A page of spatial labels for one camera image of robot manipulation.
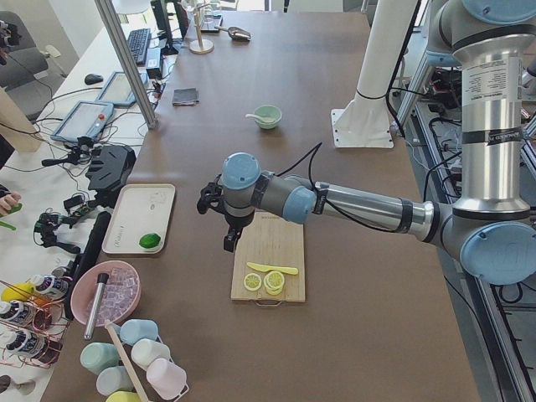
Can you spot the grey folded cloth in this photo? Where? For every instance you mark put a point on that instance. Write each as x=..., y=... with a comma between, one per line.
x=185, y=97

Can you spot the metal scoop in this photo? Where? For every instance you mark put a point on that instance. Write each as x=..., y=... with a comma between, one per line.
x=236, y=34

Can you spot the pink cup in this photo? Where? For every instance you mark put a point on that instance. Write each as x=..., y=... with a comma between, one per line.
x=168, y=379

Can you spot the bamboo cutting board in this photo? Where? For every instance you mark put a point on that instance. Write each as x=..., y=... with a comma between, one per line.
x=270, y=240

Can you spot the mint green bowl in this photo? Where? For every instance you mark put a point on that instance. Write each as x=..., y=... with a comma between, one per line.
x=273, y=113

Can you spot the teach pendant tablet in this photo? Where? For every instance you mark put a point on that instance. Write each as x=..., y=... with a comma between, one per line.
x=86, y=119
x=117, y=91

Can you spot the pink bowl with ice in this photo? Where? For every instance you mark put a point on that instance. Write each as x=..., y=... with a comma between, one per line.
x=122, y=292

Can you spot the stacked lemon slice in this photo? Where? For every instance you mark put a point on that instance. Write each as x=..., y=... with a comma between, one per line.
x=273, y=289
x=274, y=277

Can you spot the single lemon slice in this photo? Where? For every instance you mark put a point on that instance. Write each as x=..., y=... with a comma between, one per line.
x=252, y=282

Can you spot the green lime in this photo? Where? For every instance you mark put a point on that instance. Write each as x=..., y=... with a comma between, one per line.
x=149, y=241

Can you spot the beige plastic tray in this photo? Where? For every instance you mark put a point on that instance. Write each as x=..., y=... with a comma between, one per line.
x=141, y=208

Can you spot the light blue cup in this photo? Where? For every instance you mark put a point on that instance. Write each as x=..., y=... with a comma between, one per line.
x=113, y=379

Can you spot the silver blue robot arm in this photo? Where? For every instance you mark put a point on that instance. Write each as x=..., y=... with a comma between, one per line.
x=487, y=229

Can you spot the black keyboard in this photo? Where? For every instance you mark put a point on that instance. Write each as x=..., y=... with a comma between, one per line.
x=138, y=41

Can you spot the round wooden stand base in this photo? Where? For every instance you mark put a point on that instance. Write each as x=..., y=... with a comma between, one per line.
x=203, y=46

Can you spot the yellow cup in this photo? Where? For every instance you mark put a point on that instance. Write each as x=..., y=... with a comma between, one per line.
x=123, y=396

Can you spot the metal muddler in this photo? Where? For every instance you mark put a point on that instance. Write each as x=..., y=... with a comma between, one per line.
x=102, y=280

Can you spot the white wire cup rack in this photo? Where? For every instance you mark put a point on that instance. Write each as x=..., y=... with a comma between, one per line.
x=167, y=379

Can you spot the top stacked lemon slice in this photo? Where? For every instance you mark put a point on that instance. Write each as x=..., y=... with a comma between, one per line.
x=274, y=277

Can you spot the copper wire bottle rack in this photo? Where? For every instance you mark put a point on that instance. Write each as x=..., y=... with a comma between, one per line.
x=32, y=331

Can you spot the aluminium frame post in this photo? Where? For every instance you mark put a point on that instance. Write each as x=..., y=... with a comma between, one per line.
x=116, y=34

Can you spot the white ceramic spoon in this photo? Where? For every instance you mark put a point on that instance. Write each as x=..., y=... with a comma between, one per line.
x=263, y=119

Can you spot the wooden stick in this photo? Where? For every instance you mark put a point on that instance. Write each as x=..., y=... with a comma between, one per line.
x=109, y=326

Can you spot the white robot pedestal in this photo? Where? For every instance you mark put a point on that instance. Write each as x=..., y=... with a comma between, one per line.
x=364, y=122

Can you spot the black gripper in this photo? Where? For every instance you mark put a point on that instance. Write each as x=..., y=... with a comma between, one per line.
x=233, y=221

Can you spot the metal cutting board handle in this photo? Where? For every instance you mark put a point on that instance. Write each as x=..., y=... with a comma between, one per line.
x=268, y=303

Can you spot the black cylinder tube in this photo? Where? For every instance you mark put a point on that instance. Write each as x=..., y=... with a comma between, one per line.
x=88, y=258

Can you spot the black computer mouse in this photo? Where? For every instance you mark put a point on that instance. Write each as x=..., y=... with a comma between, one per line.
x=92, y=79

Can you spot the yellow plastic knife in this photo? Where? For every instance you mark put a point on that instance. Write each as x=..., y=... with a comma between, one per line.
x=293, y=271

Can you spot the green cup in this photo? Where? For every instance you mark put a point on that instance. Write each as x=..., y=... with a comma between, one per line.
x=97, y=357

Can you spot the white cup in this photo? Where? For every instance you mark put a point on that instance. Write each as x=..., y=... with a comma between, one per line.
x=145, y=351

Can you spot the lower stacked lemon slice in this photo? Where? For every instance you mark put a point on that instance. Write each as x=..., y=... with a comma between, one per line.
x=273, y=289

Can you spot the yellow lemon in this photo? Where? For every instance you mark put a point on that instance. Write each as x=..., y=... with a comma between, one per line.
x=22, y=292

